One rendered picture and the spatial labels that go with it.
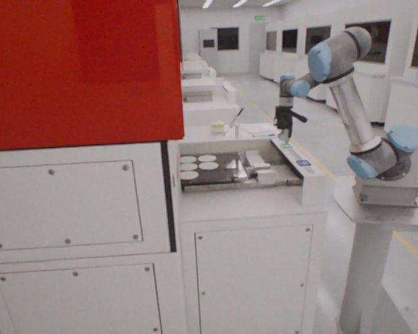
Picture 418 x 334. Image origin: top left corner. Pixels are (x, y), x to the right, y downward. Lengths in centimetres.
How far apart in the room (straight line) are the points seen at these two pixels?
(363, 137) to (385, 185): 32
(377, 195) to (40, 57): 134
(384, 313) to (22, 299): 170
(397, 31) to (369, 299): 487
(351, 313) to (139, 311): 111
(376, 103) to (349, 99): 500
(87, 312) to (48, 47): 93
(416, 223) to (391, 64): 483
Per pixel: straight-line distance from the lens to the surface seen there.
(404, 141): 136
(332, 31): 809
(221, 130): 193
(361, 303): 187
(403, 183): 155
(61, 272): 127
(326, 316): 213
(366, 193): 152
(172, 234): 111
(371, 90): 613
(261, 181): 154
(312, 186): 142
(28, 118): 105
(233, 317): 167
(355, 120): 125
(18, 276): 134
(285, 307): 170
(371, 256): 170
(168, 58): 93
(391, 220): 146
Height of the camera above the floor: 150
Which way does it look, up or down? 22 degrees down
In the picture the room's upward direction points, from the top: 2 degrees counter-clockwise
